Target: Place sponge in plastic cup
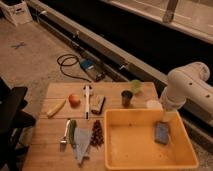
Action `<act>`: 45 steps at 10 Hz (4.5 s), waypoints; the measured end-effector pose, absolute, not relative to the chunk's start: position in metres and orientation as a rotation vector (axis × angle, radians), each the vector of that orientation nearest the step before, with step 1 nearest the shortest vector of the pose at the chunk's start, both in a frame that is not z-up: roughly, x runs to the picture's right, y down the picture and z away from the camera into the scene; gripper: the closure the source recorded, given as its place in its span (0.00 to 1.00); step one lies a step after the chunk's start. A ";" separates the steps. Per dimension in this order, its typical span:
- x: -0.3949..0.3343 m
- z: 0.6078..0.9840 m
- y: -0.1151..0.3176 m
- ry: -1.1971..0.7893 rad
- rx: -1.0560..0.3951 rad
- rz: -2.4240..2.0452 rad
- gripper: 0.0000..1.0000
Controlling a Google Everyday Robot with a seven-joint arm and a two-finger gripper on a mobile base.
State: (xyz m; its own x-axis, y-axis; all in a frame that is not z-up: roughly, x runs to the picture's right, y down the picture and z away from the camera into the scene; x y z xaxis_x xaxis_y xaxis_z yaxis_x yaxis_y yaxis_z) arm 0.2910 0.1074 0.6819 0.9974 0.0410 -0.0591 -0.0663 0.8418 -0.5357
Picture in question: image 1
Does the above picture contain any blue sponge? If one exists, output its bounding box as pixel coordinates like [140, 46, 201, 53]
[155, 122, 169, 145]

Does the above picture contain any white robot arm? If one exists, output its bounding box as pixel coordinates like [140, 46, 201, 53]
[160, 62, 213, 122]

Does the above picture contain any green plastic cup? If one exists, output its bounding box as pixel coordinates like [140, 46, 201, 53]
[131, 79, 141, 94]

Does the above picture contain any dark metal cup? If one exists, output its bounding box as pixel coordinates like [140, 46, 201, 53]
[121, 90, 133, 107]

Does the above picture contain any yellow plastic tub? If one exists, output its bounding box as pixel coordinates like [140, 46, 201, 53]
[104, 109, 198, 171]

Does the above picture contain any brown bread block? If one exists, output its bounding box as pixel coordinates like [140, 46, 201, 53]
[91, 95, 105, 115]

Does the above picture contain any bunch of dark grapes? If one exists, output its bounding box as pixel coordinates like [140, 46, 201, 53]
[90, 120, 104, 146]

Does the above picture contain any blue power device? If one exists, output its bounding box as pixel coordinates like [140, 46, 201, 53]
[80, 59, 105, 82]

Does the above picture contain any grey cloth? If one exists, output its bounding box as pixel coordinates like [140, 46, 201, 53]
[74, 128, 92, 165]

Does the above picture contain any orange apple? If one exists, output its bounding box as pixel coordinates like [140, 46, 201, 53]
[68, 94, 80, 107]

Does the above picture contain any green cucumber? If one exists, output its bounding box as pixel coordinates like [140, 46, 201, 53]
[68, 120, 77, 145]

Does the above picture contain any yellow banana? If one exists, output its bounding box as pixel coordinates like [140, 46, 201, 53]
[47, 100, 66, 118]

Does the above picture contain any black chair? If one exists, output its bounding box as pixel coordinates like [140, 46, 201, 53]
[0, 77, 36, 171]

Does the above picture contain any white cardboard box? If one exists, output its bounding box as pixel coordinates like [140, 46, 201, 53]
[0, 0, 32, 26]

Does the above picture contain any white handled knife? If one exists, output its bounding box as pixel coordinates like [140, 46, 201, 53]
[84, 85, 91, 120]

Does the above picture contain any black cable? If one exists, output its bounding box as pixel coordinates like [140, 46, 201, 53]
[56, 53, 92, 83]

